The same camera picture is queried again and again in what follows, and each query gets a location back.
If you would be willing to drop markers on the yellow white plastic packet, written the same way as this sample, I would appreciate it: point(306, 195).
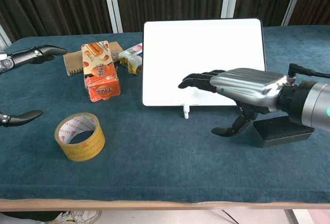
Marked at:
point(131, 62)

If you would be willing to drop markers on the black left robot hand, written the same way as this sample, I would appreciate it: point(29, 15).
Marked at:
point(31, 53)

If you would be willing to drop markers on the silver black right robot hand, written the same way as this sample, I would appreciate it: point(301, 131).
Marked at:
point(247, 82)

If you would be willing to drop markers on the grey table leg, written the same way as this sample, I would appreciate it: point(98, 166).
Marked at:
point(291, 217)

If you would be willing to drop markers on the white board with stand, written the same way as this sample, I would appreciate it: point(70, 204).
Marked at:
point(201, 48)

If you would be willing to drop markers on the white red blue packet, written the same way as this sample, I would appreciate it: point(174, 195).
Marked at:
point(135, 49)

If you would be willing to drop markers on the black whiteboard eraser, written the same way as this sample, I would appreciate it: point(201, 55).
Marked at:
point(281, 133)

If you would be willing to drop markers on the blue table cloth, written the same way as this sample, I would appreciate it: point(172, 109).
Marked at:
point(154, 162)

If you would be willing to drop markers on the orange snack box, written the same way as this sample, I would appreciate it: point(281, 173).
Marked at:
point(99, 71)

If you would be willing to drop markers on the yellow packing tape roll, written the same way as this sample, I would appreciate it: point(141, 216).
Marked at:
point(87, 146)

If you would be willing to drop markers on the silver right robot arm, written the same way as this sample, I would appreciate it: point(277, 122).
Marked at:
point(314, 102)

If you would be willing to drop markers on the white sneaker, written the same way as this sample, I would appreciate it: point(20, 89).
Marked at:
point(80, 216)

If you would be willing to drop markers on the brown spiral notebook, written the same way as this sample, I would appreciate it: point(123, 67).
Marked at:
point(73, 62)

